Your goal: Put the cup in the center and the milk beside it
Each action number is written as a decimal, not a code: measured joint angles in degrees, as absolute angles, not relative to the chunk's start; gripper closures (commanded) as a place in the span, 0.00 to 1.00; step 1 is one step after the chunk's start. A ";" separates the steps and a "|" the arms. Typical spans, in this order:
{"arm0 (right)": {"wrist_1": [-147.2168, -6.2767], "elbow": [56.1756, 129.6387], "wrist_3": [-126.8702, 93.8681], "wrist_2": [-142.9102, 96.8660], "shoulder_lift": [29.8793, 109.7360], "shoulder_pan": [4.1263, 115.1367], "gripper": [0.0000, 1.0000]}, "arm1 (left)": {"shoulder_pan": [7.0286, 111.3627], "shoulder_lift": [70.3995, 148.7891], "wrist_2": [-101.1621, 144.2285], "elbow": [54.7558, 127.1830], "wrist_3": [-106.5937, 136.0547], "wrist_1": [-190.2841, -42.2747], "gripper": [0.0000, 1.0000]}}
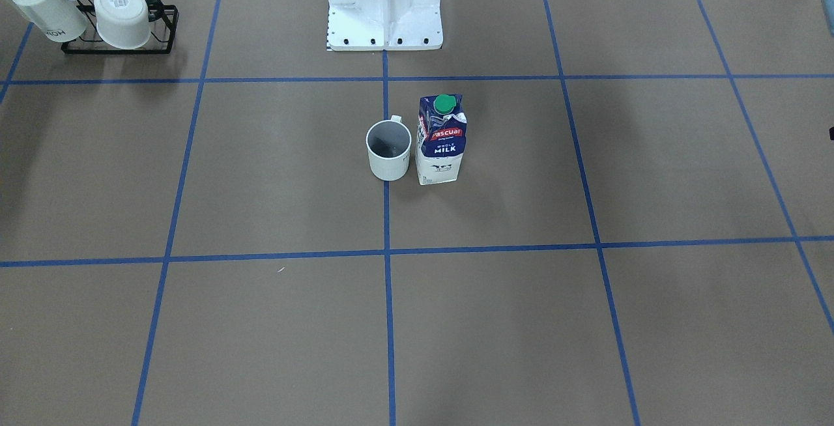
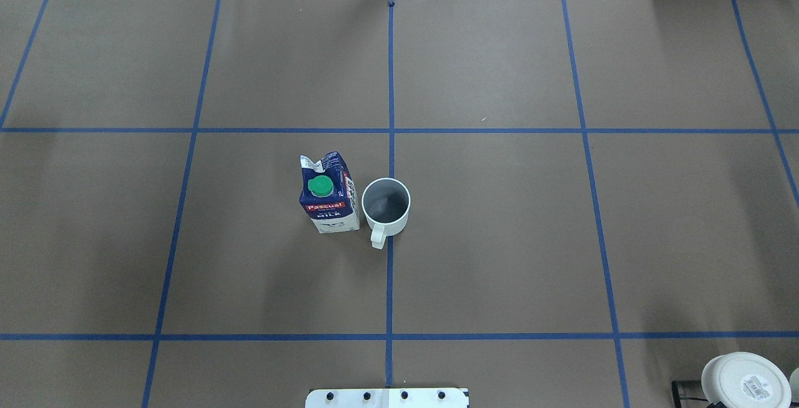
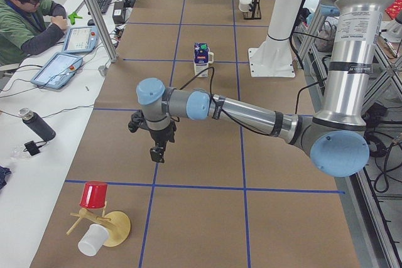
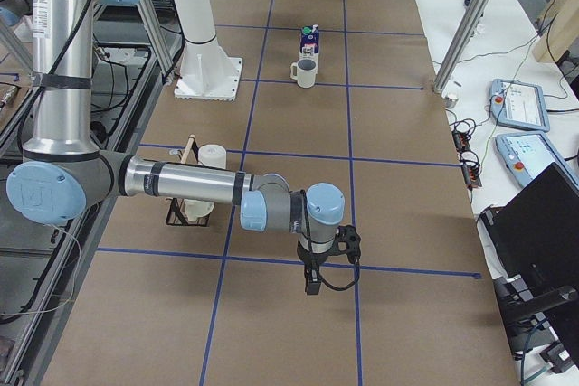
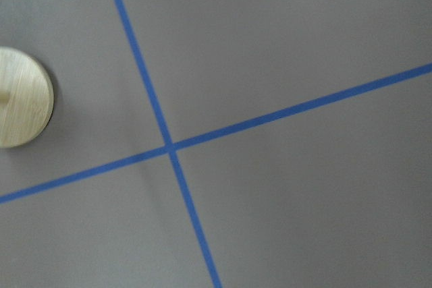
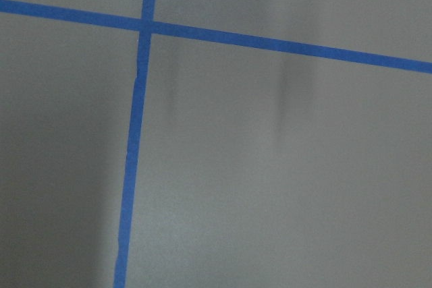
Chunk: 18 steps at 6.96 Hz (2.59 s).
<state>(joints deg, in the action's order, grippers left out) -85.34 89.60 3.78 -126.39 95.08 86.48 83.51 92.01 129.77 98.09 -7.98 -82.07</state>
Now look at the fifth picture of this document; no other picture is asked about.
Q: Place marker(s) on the wooden cup tree stand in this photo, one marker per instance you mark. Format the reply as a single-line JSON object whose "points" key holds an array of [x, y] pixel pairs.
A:
{"points": [[27, 98]]}

